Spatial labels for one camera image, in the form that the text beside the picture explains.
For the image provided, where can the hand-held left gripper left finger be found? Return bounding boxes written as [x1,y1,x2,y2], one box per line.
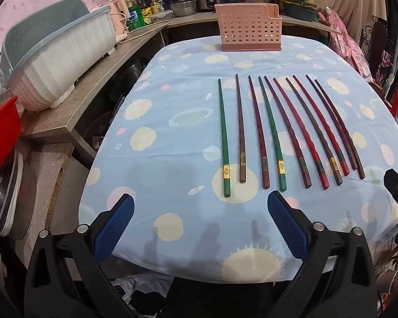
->
[24,193,135,318]

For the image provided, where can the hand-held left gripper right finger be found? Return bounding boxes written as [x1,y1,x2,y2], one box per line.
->
[267,191,378,318]

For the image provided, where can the dark maroon chopstick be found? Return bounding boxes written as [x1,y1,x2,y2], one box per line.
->
[314,79,366,180]

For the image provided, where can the dark purple chopstick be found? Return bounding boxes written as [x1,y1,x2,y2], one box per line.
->
[305,74,358,170]

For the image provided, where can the green chopstick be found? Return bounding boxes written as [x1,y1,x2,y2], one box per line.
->
[218,78,232,198]
[258,76,288,192]

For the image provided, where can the dark red chopstick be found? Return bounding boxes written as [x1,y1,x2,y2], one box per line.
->
[248,75,271,189]

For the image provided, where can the dark brown gold-band chopstick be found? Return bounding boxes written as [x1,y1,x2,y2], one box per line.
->
[285,77,344,186]

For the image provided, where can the pink perforated utensil basket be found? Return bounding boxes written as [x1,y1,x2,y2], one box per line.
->
[214,3,282,52]

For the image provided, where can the stack of plates and lids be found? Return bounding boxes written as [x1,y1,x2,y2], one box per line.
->
[0,149,37,241]

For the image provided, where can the blue planet print tablecloth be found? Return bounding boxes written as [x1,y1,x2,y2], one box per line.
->
[79,35,398,284]

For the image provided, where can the wood grain counter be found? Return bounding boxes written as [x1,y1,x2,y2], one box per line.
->
[20,10,339,146]

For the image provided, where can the hanging dark clothes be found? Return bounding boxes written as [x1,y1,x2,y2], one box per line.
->
[361,0,398,107]

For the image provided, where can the red plastic basin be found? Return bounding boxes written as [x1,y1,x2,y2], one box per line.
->
[0,96,22,186]

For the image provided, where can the pink floral cloth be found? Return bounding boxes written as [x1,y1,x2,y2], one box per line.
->
[328,8,374,80]

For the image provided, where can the white dish rack grey lid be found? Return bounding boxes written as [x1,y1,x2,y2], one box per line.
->
[0,0,117,112]

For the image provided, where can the beige curtain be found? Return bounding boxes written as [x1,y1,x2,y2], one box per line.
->
[307,0,388,50]

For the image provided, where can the teal oval dish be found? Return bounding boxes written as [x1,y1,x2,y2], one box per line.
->
[283,2,317,22]

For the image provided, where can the green dish soap bottle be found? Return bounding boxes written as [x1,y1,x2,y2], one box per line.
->
[126,2,146,31]

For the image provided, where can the pink appliance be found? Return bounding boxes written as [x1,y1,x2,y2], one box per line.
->
[110,0,131,40]

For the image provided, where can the clear plastic food container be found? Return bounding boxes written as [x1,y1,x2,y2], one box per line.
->
[149,8,173,24]

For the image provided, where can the steel pot with lid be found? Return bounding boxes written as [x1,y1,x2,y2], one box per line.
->
[170,0,198,17]

